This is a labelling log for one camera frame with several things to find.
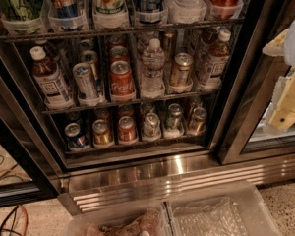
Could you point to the clear plastic bin right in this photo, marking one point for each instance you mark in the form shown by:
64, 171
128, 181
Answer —
233, 209

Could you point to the clear water bottle top shelf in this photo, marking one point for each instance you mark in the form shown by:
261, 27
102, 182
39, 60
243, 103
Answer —
186, 11

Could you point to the top wire shelf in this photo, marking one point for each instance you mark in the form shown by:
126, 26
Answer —
104, 32

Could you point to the open glass fridge door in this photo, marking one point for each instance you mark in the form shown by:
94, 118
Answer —
17, 142

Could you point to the brown tea bottle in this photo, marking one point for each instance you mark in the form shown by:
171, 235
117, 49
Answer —
215, 60
50, 79

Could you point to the gold can bottom right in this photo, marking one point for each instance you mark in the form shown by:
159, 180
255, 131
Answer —
197, 120

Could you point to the gold can middle shelf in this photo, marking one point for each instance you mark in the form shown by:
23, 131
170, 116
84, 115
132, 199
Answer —
181, 69

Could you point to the clear plastic bin left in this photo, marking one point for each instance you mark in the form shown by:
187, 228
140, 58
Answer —
139, 218

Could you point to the clear water bottle middle shelf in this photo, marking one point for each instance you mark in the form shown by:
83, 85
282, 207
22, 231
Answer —
153, 59

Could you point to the closed right fridge door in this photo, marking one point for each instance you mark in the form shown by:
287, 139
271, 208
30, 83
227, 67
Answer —
257, 74

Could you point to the steel fridge bottom grille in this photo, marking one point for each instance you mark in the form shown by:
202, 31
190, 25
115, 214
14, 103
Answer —
95, 189

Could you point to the silver blue can middle shelf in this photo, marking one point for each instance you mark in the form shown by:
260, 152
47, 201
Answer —
85, 80

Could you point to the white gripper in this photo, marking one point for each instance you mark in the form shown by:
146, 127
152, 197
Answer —
282, 112

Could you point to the middle wire shelf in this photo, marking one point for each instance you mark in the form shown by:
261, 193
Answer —
133, 101

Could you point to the gold can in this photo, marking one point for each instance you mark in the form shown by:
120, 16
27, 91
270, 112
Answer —
197, 120
101, 132

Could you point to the brown tea bottle right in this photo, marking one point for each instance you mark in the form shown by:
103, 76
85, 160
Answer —
215, 60

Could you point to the red can bottom shelf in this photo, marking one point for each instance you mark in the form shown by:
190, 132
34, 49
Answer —
126, 129

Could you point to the green silver can bottom shelf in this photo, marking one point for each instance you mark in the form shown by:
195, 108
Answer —
173, 121

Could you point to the gold can bottom left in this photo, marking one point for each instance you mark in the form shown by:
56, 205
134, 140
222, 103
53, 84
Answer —
101, 132

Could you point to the red coca-cola can middle shelf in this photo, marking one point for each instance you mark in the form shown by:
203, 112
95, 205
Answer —
121, 78

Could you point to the blue pepsi can bottom shelf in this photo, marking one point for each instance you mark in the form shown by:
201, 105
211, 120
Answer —
75, 136

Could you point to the brown tea bottle left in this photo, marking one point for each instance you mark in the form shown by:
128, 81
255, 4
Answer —
50, 79

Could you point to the clear plastic bin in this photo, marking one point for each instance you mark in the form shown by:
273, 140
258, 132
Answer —
139, 218
233, 209

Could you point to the wire shelf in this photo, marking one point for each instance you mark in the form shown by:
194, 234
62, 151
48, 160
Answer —
133, 101
104, 32

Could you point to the clear water bottle shelf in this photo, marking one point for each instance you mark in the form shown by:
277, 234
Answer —
153, 59
186, 11

